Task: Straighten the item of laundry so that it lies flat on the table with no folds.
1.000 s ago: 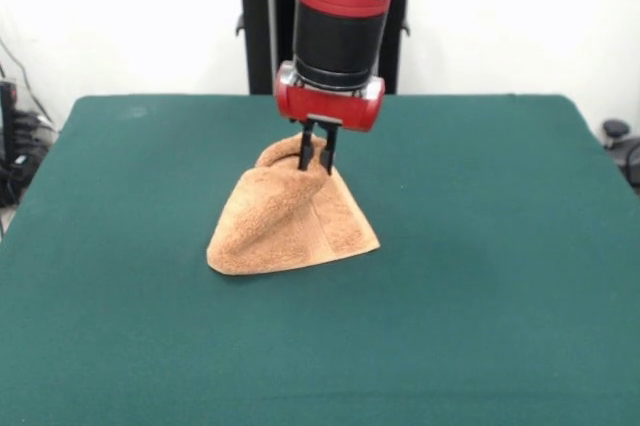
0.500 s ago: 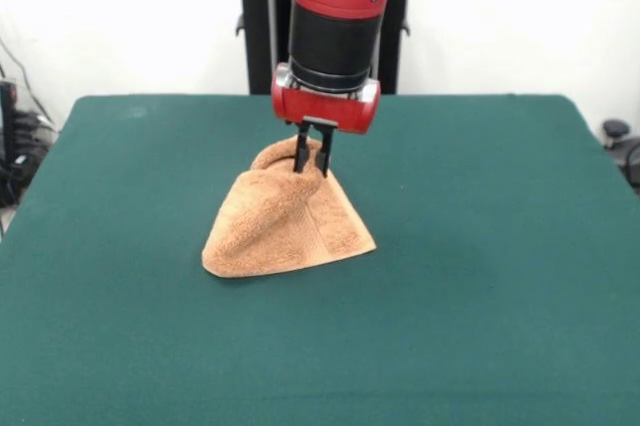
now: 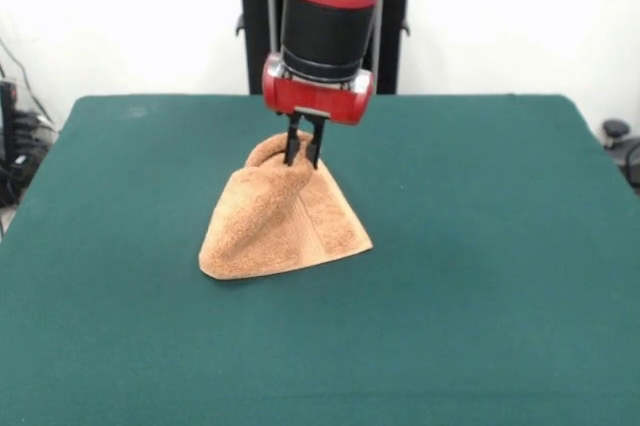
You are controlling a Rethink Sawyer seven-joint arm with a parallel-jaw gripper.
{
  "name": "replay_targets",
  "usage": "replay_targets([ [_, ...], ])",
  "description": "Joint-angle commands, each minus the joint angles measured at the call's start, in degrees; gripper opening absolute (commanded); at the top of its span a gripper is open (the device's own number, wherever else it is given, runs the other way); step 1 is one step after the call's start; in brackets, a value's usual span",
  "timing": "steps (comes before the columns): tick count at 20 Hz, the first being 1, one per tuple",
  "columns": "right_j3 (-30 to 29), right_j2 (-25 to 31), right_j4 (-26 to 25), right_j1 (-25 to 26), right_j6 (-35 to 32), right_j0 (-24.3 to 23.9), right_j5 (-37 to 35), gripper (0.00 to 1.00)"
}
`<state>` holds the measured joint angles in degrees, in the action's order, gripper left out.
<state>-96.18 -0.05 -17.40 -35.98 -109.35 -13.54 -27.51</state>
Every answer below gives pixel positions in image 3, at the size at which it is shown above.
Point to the tan terry cloth towel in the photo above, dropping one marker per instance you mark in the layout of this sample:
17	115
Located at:
280	226

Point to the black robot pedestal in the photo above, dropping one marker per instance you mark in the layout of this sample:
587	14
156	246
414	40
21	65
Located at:
395	21

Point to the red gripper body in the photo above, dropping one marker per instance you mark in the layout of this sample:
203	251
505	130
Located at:
320	98

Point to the dark green table cloth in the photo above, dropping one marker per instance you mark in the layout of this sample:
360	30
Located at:
150	256

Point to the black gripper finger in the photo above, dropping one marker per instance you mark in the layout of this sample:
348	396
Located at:
315	148
292	143

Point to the black plug bundle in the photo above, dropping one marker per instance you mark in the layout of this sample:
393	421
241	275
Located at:
32	128

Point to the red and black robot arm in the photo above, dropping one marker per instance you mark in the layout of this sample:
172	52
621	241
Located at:
330	1

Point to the black upright device, red light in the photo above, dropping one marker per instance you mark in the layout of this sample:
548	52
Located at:
8	146

